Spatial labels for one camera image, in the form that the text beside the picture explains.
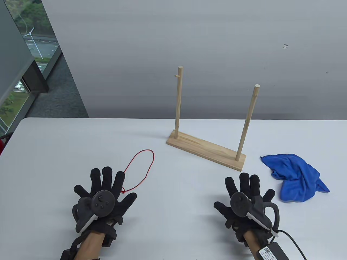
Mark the person's left hand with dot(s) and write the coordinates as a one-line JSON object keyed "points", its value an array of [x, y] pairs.
{"points": [[108, 178]]}

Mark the person's right hand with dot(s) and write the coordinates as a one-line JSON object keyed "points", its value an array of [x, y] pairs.
{"points": [[245, 184]]}

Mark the blue towel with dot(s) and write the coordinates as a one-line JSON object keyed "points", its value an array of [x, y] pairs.
{"points": [[295, 178]]}

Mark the wooden rack with posts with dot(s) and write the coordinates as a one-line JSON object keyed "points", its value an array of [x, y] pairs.
{"points": [[206, 151]]}

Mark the person's right forearm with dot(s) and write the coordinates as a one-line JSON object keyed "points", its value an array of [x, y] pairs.
{"points": [[252, 243]]}

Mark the person's left forearm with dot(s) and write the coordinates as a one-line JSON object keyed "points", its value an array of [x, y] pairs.
{"points": [[90, 246]]}

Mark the black white right controller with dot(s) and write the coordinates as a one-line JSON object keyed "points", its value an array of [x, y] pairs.
{"points": [[240, 203]]}

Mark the black white controller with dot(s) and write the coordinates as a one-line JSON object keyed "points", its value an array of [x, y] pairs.
{"points": [[240, 203], [101, 203]]}

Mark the black white left controller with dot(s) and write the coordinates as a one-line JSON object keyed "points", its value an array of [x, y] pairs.
{"points": [[101, 203]]}

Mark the black wrist box white label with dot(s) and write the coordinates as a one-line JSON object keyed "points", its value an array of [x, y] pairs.
{"points": [[273, 252]]}

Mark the plain black wrist box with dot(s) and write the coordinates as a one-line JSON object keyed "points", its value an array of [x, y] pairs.
{"points": [[67, 255]]}

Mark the red and black chair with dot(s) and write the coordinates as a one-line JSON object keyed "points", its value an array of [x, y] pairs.
{"points": [[2, 147]]}

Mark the grey window pillar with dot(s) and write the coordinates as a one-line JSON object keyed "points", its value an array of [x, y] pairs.
{"points": [[13, 54]]}

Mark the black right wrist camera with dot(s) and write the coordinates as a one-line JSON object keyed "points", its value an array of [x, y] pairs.
{"points": [[240, 237]]}

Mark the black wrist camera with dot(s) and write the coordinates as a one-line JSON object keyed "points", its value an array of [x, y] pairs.
{"points": [[240, 237], [109, 238]]}

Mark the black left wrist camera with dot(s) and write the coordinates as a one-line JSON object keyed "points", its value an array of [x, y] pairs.
{"points": [[109, 238]]}

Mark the grey window frame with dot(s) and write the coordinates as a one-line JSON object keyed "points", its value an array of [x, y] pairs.
{"points": [[51, 65]]}

